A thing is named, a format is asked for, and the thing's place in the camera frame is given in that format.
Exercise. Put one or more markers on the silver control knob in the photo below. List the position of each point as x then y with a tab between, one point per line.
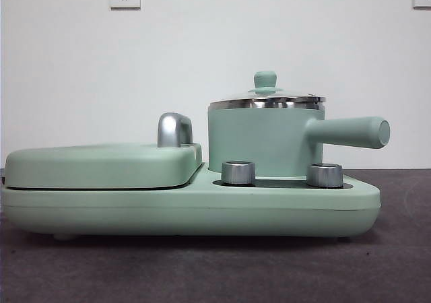
324	175
237	173

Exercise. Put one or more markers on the glass pot lid green knob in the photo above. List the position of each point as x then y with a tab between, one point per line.
265	80

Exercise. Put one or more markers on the mint green breakfast machine base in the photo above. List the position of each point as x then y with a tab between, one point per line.
202	212

